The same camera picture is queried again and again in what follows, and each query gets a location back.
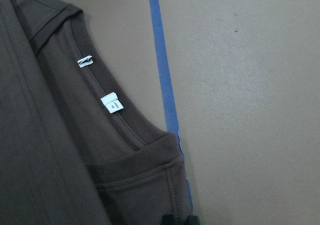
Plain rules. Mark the right gripper black right finger tip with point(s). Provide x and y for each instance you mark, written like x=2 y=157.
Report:
x=193 y=220

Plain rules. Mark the right gripper black left finger tip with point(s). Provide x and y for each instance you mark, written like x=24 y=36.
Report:
x=169 y=219

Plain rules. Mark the brown t-shirt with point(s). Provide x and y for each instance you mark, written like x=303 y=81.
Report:
x=74 y=149

